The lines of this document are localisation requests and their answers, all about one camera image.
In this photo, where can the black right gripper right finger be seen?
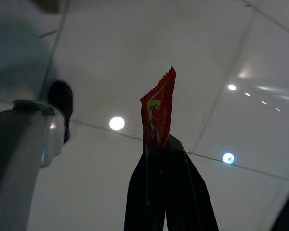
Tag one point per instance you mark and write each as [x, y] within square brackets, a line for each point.
[187, 197]

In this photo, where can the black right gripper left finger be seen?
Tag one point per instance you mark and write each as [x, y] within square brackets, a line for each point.
[147, 192]

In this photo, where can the red snack wrapper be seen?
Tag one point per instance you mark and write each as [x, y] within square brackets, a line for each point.
[159, 108]

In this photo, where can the grey robot leg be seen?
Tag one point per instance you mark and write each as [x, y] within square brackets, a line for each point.
[14, 156]

